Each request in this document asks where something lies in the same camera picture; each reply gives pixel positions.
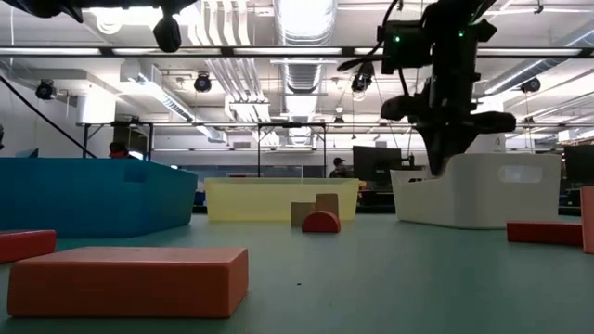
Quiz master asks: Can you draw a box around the blue plastic bin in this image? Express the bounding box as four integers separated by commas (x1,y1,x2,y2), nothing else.
0,157,200,239

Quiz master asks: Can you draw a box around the black diagonal brace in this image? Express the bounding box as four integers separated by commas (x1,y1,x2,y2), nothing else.
0,75,87,159

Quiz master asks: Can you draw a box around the white plastic bin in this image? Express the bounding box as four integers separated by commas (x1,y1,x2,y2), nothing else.
390,152,562,230

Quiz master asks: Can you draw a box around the black metal frame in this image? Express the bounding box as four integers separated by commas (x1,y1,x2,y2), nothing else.
82,121,154,161

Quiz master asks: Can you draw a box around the person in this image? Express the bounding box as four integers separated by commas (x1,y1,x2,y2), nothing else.
108,141,131,160
328,156,350,179

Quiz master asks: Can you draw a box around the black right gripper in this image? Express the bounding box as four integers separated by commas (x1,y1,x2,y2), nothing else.
380,73,518,176

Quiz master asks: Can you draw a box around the red rectangular block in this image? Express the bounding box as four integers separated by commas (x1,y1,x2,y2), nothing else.
506,221,584,247

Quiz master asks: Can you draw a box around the black computer monitor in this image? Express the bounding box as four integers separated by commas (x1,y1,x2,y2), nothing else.
352,145,403,183
563,144,594,185

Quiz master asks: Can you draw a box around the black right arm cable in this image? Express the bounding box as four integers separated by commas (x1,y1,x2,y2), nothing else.
336,0,405,73

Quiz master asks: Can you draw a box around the yellow translucent plastic bin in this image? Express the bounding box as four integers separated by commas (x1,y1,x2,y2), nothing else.
204,177,360,223

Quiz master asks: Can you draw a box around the white box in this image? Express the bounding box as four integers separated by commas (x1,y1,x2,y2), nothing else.
466,132,507,155

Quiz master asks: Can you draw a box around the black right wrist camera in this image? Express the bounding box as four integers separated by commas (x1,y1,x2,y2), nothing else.
376,19,433,75

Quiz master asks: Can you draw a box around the tan wooden block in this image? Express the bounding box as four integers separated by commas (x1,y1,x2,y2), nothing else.
291,200,318,227
316,192,340,220

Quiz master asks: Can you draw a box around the long red block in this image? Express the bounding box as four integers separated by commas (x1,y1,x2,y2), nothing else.
0,228,58,264

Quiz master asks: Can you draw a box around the red half-round block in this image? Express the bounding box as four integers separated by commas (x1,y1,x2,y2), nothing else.
301,210,342,234

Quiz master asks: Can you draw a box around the orange rectangular block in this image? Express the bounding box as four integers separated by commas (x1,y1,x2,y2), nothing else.
6,246,250,319
579,186,594,255

